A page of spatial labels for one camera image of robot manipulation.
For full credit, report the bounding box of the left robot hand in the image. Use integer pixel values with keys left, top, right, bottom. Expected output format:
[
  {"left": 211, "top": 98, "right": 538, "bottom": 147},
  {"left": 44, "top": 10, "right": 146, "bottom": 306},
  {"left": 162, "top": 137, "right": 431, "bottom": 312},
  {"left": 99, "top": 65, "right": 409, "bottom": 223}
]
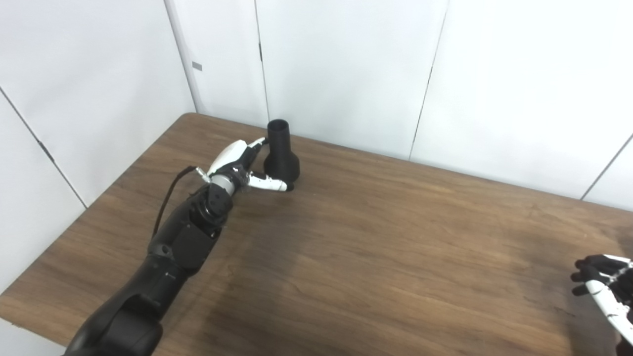
[{"left": 207, "top": 137, "right": 295, "bottom": 193}]

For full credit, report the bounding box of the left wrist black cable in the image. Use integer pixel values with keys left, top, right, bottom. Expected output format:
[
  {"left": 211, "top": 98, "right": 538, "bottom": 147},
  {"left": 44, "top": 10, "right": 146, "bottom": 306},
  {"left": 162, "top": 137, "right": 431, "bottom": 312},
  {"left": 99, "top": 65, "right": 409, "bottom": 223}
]
[{"left": 151, "top": 166, "right": 208, "bottom": 238}]

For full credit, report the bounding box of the black nozzle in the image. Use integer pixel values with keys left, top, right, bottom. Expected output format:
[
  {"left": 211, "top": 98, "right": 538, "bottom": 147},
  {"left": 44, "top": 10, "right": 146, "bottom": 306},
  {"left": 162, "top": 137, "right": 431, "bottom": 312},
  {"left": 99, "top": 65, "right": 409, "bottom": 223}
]
[{"left": 263, "top": 119, "right": 301, "bottom": 186}]

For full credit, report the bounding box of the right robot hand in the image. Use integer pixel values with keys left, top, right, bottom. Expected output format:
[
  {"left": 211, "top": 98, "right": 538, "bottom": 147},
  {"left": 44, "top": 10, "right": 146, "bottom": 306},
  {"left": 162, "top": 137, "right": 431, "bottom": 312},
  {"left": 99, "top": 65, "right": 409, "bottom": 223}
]
[{"left": 571, "top": 255, "right": 633, "bottom": 347}]

